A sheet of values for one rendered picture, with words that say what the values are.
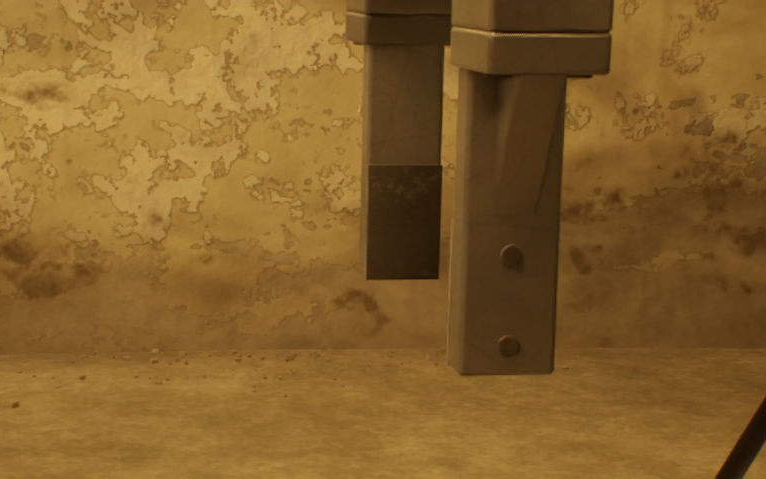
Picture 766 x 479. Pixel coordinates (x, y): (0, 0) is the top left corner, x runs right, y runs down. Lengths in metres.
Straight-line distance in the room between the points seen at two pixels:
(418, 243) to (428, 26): 0.07
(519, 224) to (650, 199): 2.55
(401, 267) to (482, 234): 0.14
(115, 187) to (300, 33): 0.42
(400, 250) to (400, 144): 0.04
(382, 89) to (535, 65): 0.16
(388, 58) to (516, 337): 0.15
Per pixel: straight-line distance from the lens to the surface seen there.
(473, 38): 0.39
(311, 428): 2.40
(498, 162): 0.40
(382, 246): 0.54
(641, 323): 3.00
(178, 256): 2.85
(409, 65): 0.54
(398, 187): 0.54
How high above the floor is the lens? 0.67
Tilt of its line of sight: 9 degrees down
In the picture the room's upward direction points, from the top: 1 degrees clockwise
